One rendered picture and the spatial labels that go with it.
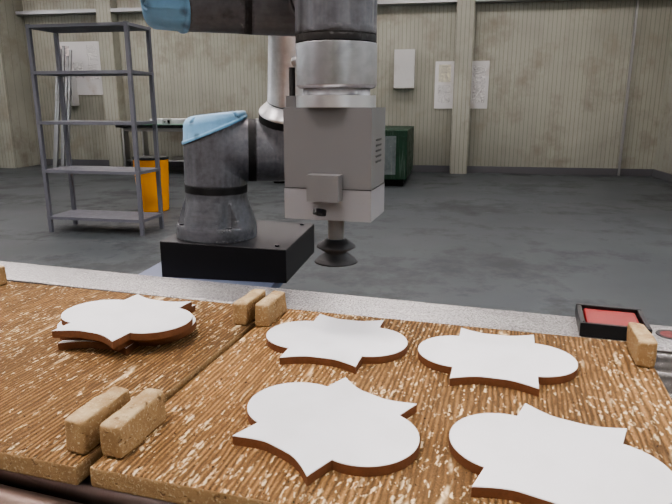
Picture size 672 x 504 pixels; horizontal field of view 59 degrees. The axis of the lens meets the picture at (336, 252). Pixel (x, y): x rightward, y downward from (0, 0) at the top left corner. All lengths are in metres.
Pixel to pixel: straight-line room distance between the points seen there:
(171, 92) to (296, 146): 11.79
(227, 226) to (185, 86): 11.14
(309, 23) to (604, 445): 0.41
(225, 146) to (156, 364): 0.57
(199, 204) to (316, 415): 0.69
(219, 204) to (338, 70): 0.60
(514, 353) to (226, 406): 0.28
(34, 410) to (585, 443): 0.43
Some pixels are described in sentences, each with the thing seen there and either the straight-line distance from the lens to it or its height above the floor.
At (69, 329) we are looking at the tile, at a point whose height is 0.96.
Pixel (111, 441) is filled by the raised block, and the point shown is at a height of 0.95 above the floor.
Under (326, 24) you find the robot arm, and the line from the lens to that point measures 0.55.
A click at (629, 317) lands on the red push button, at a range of 0.81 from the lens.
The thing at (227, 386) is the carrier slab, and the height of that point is 0.94.
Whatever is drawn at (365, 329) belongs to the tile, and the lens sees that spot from 0.65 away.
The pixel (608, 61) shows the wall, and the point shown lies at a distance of 11.52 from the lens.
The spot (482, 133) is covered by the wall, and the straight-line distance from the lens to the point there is 11.21.
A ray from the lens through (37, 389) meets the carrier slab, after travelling 0.60.
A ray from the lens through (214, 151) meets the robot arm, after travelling 1.09.
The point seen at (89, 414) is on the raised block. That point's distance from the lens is 0.48.
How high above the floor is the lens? 1.18
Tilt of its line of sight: 14 degrees down
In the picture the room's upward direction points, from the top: straight up
